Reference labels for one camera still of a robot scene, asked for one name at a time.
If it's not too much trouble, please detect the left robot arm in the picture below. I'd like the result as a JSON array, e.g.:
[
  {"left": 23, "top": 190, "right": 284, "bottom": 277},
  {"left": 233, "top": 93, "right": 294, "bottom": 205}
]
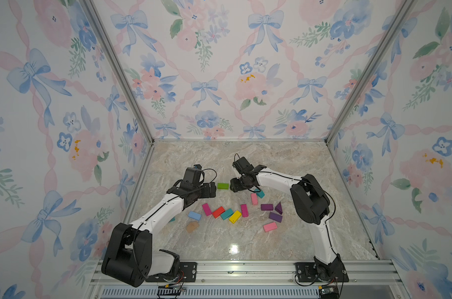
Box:
[{"left": 101, "top": 164, "right": 217, "bottom": 287}]

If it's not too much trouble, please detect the light pink upright block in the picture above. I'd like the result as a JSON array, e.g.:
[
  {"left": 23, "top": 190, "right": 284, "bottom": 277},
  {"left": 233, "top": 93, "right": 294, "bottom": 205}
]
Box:
[{"left": 251, "top": 193, "right": 258, "bottom": 206}]

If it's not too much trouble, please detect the right frame post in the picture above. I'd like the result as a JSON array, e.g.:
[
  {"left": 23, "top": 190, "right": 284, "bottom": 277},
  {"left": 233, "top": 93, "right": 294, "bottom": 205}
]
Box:
[{"left": 325, "top": 0, "right": 417, "bottom": 146}]

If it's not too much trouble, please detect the frame post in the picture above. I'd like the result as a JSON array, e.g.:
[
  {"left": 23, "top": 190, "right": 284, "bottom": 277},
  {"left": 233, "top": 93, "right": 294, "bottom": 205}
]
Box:
[
  {"left": 79, "top": 0, "right": 154, "bottom": 147},
  {"left": 325, "top": 0, "right": 417, "bottom": 146}
]

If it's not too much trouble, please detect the green circuit board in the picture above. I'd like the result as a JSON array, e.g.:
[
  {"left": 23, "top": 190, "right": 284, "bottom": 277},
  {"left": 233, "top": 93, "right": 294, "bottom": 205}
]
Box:
[{"left": 318, "top": 286, "right": 339, "bottom": 299}]

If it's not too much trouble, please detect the teal rectangular block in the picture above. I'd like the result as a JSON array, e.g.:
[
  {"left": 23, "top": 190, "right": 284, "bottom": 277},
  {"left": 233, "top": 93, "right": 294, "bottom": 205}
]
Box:
[{"left": 220, "top": 209, "right": 234, "bottom": 220}]

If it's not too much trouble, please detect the yellow block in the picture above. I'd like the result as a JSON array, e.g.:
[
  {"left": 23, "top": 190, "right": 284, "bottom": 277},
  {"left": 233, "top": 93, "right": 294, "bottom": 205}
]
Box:
[{"left": 228, "top": 211, "right": 242, "bottom": 224}]

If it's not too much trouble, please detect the purple block lower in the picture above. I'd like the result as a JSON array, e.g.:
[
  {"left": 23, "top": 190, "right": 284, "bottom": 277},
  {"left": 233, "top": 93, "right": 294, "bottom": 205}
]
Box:
[{"left": 269, "top": 212, "right": 283, "bottom": 223}]

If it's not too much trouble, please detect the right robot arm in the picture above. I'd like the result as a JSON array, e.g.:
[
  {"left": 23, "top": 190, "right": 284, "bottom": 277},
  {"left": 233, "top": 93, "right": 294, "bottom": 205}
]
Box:
[{"left": 230, "top": 157, "right": 349, "bottom": 282}]

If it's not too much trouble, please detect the light blue block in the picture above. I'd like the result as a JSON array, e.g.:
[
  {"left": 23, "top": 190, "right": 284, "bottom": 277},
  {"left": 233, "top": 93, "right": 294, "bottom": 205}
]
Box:
[{"left": 188, "top": 211, "right": 202, "bottom": 221}]

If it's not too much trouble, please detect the magenta block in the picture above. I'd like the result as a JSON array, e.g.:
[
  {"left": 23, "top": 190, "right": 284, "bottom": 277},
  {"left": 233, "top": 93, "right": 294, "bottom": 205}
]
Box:
[
  {"left": 202, "top": 203, "right": 212, "bottom": 216},
  {"left": 240, "top": 204, "right": 249, "bottom": 218}
]

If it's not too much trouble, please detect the purple triangle block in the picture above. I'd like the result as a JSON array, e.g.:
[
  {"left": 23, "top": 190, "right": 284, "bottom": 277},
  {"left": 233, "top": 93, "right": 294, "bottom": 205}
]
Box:
[{"left": 274, "top": 203, "right": 283, "bottom": 215}]

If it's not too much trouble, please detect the tan wooden block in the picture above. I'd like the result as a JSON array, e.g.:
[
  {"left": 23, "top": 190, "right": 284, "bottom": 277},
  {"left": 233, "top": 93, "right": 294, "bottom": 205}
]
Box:
[{"left": 186, "top": 221, "right": 199, "bottom": 234}]

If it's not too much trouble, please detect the left frame post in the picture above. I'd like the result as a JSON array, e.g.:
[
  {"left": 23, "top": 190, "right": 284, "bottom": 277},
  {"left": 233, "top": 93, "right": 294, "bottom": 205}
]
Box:
[{"left": 79, "top": 0, "right": 154, "bottom": 147}]

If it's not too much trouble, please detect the green block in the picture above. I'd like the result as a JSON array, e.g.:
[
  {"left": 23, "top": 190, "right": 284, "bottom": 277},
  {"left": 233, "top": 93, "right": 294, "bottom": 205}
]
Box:
[{"left": 217, "top": 183, "right": 230, "bottom": 190}]

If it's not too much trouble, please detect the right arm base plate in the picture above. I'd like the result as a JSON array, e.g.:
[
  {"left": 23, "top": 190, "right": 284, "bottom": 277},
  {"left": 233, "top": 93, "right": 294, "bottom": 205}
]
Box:
[{"left": 294, "top": 262, "right": 349, "bottom": 283}]

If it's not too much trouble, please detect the purple block upper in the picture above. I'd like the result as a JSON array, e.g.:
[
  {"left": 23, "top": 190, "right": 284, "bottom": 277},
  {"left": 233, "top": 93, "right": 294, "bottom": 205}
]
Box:
[{"left": 261, "top": 204, "right": 274, "bottom": 211}]

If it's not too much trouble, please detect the red block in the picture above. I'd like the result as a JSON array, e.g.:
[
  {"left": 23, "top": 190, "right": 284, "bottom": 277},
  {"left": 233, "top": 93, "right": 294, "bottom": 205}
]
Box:
[{"left": 212, "top": 206, "right": 225, "bottom": 219}]

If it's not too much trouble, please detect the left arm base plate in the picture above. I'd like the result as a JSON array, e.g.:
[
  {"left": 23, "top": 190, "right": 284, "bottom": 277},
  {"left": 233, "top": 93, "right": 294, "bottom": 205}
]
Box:
[{"left": 146, "top": 262, "right": 197, "bottom": 283}]

